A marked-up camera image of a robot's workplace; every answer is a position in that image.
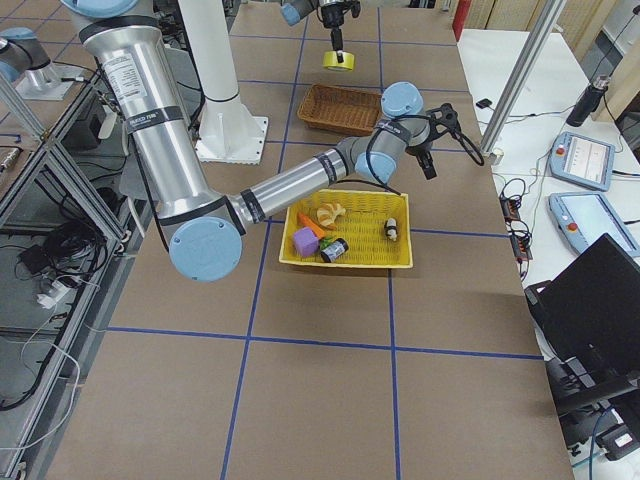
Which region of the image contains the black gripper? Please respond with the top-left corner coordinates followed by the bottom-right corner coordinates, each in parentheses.
top-left (407, 103), bottom-right (463, 179)
top-left (319, 0), bottom-right (360, 62)

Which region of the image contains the yellow tape roll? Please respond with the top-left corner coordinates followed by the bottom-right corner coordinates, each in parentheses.
top-left (322, 50), bottom-right (355, 72)

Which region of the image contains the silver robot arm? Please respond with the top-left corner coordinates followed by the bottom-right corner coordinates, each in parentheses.
top-left (67, 1), bottom-right (461, 282)
top-left (281, 0), bottom-right (361, 71)

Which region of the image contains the brown wicker basket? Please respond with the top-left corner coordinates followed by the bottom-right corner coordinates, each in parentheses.
top-left (297, 84), bottom-right (381, 136)

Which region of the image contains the yellow woven basket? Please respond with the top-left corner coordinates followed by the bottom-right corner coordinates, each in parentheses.
top-left (279, 189), bottom-right (413, 269)

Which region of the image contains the toy panda figure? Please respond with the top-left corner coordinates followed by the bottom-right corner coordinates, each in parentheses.
top-left (384, 217), bottom-right (399, 242)

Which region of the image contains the small black device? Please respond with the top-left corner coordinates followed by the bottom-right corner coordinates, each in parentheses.
top-left (475, 98), bottom-right (493, 109)

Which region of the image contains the toy croissant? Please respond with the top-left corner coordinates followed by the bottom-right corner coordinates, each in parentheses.
top-left (316, 202), bottom-right (346, 230)

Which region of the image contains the small black labelled jar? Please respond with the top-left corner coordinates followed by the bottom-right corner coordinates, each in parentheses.
top-left (320, 238), bottom-right (349, 263)

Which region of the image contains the orange toy carrot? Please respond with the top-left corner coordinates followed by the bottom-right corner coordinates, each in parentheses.
top-left (297, 211), bottom-right (326, 239)

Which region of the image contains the purple foam cube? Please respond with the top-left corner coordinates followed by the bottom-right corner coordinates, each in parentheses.
top-left (292, 227), bottom-right (319, 258)

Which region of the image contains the upper teach pendant tablet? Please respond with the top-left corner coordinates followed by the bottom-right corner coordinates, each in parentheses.
top-left (548, 131), bottom-right (615, 192)

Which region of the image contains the teach pendant tablet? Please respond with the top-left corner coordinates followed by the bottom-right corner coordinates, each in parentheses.
top-left (548, 131), bottom-right (615, 192)
top-left (548, 192), bottom-right (639, 258)

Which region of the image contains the lower teach pendant tablet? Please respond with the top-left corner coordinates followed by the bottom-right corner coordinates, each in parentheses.
top-left (548, 192), bottom-right (639, 258)

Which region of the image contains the black water bottle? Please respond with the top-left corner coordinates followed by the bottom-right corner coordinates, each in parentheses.
top-left (566, 75), bottom-right (611, 127)

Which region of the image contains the black laptop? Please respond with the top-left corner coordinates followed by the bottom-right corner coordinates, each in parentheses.
top-left (525, 234), bottom-right (639, 424)

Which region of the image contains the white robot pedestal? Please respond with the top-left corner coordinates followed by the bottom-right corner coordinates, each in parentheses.
top-left (179, 0), bottom-right (269, 164)

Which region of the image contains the aluminium frame post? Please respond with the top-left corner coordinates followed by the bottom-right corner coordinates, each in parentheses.
top-left (480, 0), bottom-right (567, 158)

